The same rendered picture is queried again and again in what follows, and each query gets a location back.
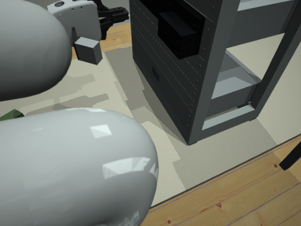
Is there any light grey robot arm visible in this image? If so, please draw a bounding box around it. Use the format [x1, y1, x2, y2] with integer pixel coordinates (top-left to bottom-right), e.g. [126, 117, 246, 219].
[0, 0, 159, 226]

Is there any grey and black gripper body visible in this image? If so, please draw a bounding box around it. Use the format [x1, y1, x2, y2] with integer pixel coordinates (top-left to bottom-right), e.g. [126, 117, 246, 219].
[47, 0, 102, 47]

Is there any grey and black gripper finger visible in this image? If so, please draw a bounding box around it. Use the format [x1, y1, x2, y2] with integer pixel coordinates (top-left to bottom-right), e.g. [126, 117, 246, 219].
[99, 16, 129, 40]
[86, 0, 129, 18]

